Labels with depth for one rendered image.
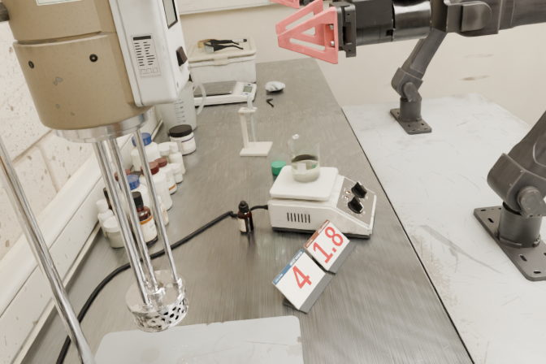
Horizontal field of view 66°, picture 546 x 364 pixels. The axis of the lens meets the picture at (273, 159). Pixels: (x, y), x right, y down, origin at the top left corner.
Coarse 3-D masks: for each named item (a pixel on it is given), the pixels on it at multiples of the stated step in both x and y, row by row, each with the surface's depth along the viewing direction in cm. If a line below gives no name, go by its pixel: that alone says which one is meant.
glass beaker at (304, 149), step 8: (296, 136) 85; (304, 136) 85; (312, 136) 85; (288, 144) 83; (296, 144) 86; (304, 144) 86; (312, 144) 85; (296, 152) 81; (304, 152) 80; (312, 152) 81; (296, 160) 82; (304, 160) 81; (312, 160) 81; (296, 168) 83; (304, 168) 82; (312, 168) 82; (320, 168) 84; (296, 176) 83; (304, 176) 83; (312, 176) 83; (320, 176) 85
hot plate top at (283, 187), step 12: (288, 168) 90; (324, 168) 88; (336, 168) 88; (276, 180) 86; (288, 180) 85; (324, 180) 84; (276, 192) 82; (288, 192) 81; (300, 192) 81; (312, 192) 80; (324, 192) 80
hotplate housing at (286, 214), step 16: (336, 192) 83; (272, 208) 82; (288, 208) 81; (304, 208) 80; (320, 208) 79; (336, 208) 79; (272, 224) 84; (288, 224) 83; (304, 224) 82; (320, 224) 81; (336, 224) 80; (352, 224) 79
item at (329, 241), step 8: (328, 224) 79; (328, 232) 78; (336, 232) 79; (320, 240) 76; (328, 240) 77; (336, 240) 78; (344, 240) 79; (312, 248) 74; (320, 248) 75; (328, 248) 76; (336, 248) 77; (320, 256) 74; (328, 256) 75
